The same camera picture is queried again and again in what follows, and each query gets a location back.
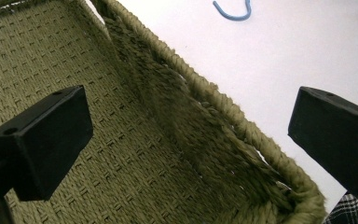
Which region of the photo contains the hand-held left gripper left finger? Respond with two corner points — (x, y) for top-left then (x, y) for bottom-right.
(0, 85), (94, 202)

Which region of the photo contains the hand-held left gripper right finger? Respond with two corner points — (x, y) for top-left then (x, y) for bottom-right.
(287, 86), (358, 200)

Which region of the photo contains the olive woven basket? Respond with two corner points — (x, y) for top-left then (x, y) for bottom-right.
(0, 0), (328, 224)

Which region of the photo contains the black white plaid cloth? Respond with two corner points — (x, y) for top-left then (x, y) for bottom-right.
(323, 191), (358, 224)

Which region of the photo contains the blue cord loop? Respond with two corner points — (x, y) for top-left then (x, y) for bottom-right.
(212, 0), (253, 22)

